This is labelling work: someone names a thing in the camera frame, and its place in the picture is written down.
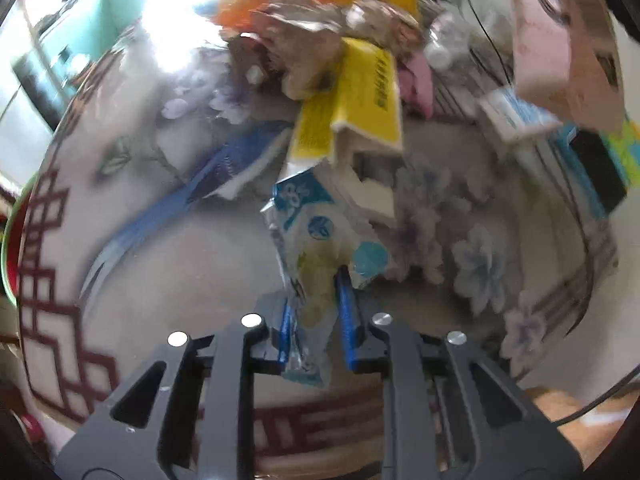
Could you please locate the white blue snack wrapper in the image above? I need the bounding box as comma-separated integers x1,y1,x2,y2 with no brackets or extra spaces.
262,162,393,388

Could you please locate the red green trash bucket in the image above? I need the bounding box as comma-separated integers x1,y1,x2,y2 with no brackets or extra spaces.
1,174,37,309

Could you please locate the crumpled brown paper trash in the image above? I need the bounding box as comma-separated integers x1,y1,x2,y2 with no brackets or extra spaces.
224,0,425,101

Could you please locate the floral patterned tablecloth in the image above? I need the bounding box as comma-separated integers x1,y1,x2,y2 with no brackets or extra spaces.
17,20,617,479

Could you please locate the white blue small box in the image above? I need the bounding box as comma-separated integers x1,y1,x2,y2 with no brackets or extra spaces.
477,87,562,148

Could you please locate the yellow cardboard box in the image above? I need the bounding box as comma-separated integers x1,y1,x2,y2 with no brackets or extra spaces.
288,38,404,168

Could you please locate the pink wrapper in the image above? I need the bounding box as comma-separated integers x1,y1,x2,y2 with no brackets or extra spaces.
397,52,434,119

